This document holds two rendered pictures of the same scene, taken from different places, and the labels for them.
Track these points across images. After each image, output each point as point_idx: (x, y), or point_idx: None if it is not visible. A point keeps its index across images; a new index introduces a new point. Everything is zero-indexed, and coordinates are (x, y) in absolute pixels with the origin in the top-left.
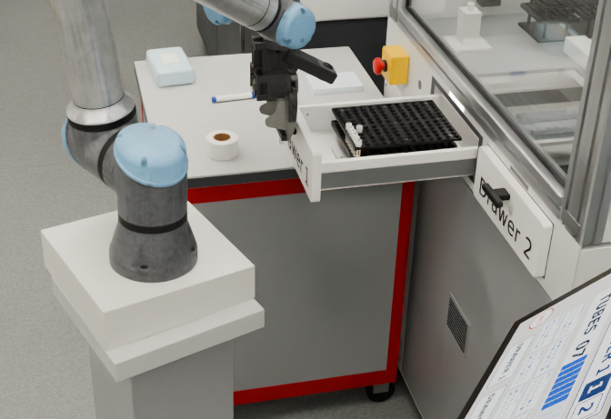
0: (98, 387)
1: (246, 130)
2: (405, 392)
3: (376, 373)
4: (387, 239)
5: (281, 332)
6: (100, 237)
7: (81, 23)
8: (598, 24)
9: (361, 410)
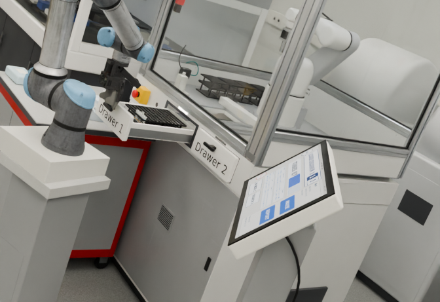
0: (7, 215)
1: None
2: (112, 265)
3: (105, 250)
4: (129, 177)
5: None
6: (31, 134)
7: (63, 25)
8: (276, 74)
9: (91, 271)
